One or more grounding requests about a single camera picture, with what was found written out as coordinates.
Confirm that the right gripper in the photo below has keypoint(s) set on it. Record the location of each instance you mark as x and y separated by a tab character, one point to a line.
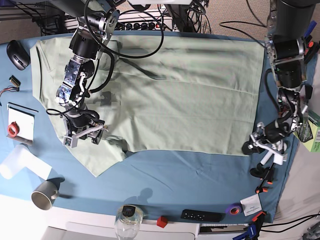
81	126

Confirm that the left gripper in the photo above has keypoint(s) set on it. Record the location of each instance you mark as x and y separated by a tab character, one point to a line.
265	136

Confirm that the light green T-shirt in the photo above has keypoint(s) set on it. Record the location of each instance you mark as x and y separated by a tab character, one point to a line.
195	94

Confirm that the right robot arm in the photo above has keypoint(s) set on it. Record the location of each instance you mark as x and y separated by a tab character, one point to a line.
82	68

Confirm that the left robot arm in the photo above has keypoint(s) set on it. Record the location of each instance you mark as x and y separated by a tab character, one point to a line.
285	44

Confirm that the white marker pen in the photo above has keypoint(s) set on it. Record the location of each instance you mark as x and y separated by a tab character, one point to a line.
278	151

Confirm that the black orange clamp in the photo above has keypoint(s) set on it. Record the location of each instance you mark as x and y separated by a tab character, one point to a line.
266	175

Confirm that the white paper card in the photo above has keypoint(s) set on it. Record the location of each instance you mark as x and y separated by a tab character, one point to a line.
251	205

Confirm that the green cardboard box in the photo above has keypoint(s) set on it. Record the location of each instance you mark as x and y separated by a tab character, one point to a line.
309	133

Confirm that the purple tape roll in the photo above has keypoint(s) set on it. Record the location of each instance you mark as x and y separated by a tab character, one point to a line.
234	209

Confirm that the blue table cloth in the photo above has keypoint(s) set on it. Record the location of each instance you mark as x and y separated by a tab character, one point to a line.
162	182

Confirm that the white notepad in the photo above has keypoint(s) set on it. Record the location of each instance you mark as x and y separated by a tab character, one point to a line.
25	119

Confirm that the grey mug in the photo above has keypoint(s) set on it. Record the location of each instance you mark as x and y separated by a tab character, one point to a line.
45	195

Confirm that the black remote control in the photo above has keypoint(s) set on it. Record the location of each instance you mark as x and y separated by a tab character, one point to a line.
203	216

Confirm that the red tape roll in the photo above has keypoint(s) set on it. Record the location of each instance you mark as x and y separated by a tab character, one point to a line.
13	129

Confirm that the blue black clamp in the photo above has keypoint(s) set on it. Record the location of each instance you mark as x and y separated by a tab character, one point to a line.
252	232

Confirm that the clear glass jar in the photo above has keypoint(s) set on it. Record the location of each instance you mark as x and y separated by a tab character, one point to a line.
128	221

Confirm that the small battery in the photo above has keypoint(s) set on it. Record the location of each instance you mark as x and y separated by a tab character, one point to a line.
15	81

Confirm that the black computer mouse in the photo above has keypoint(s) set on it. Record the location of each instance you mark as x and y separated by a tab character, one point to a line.
18	55

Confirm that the red cube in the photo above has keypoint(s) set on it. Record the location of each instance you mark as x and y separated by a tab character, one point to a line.
162	222

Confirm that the blue orange clamp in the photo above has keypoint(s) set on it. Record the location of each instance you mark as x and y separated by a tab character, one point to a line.
312	47

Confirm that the black power strip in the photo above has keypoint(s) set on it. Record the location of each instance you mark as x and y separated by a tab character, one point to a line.
144	25

